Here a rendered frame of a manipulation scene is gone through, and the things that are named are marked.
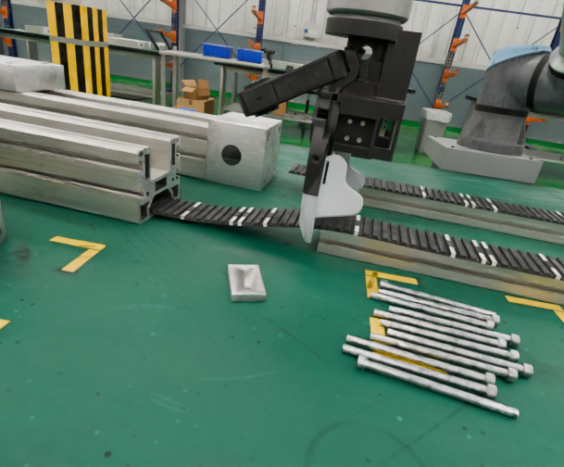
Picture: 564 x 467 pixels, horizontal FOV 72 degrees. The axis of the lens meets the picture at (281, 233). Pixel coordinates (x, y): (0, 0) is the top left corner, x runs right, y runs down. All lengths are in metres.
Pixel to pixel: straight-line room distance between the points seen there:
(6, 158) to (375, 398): 0.46
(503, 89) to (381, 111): 0.69
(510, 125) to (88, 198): 0.89
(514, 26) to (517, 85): 7.64
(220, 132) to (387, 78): 0.29
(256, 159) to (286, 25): 7.69
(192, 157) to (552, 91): 0.75
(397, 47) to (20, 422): 0.38
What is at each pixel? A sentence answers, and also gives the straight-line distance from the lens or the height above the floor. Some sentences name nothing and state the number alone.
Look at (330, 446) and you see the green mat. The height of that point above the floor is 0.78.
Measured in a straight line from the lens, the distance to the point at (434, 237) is 0.47.
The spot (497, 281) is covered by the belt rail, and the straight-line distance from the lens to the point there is 0.47.
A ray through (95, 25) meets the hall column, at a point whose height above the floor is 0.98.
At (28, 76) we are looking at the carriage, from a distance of 0.79.
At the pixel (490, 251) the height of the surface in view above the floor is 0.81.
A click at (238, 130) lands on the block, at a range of 0.59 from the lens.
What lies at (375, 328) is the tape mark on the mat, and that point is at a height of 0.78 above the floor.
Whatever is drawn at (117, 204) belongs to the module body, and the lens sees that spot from 0.47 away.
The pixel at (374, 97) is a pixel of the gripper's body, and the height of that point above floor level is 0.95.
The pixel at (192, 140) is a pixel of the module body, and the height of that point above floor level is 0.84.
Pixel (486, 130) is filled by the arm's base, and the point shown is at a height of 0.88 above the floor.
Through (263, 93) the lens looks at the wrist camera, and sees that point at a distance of 0.41.
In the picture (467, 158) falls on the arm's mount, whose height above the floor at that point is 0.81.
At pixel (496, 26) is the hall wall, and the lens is 8.54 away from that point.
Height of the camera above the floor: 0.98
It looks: 25 degrees down
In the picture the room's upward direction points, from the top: 8 degrees clockwise
